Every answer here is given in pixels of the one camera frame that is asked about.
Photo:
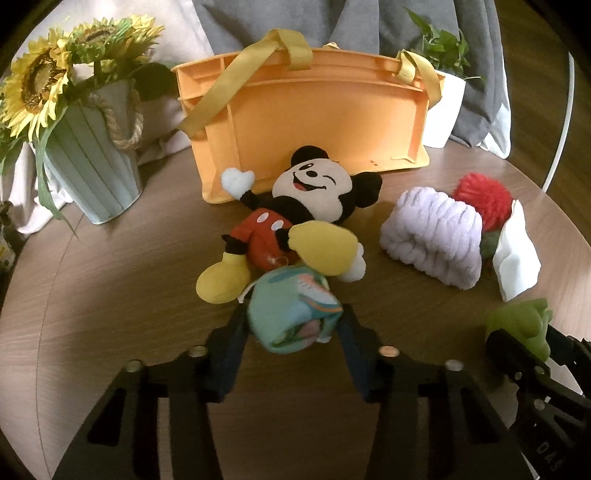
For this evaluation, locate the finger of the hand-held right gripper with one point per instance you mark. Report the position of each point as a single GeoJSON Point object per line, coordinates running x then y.
{"type": "Point", "coordinates": [572, 346]}
{"type": "Point", "coordinates": [505, 355]}

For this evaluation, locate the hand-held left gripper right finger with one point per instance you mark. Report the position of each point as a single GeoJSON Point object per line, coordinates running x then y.
{"type": "Point", "coordinates": [358, 355]}

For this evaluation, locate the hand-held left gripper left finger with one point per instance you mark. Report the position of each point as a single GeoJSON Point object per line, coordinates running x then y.
{"type": "Point", "coordinates": [231, 355]}

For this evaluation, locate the green plush toy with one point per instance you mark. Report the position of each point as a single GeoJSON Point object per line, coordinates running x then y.
{"type": "Point", "coordinates": [517, 323]}

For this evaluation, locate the teal printed soft cube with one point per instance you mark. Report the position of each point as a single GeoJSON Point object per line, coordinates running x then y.
{"type": "Point", "coordinates": [295, 309]}

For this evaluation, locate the white tissue cloth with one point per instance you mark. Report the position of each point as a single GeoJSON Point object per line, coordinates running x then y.
{"type": "Point", "coordinates": [515, 254]}

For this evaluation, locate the lavender fluffy headband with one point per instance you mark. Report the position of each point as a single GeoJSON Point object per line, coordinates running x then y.
{"type": "Point", "coordinates": [429, 235]}

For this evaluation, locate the red fluffy pompom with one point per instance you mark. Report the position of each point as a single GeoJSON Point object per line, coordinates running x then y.
{"type": "Point", "coordinates": [485, 198]}

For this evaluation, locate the mouse plush toy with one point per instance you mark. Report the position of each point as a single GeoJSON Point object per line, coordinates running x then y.
{"type": "Point", "coordinates": [300, 203]}

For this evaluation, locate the white curtain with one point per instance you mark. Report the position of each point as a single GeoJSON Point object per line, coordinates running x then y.
{"type": "Point", "coordinates": [27, 27]}
{"type": "Point", "coordinates": [501, 134]}

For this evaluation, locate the pale green ribbed bucket vase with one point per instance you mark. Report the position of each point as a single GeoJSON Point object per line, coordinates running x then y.
{"type": "Point", "coordinates": [92, 161]}

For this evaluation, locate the brown textured object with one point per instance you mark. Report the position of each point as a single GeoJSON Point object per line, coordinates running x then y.
{"type": "Point", "coordinates": [5, 244]}

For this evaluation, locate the white plant pot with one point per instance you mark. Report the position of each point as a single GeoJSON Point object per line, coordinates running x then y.
{"type": "Point", "coordinates": [443, 110]}

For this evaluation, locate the green leafy plant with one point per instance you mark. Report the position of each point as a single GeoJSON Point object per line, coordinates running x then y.
{"type": "Point", "coordinates": [443, 46]}

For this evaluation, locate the artificial sunflower bouquet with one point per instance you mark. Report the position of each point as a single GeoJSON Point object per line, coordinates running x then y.
{"type": "Point", "coordinates": [46, 78]}

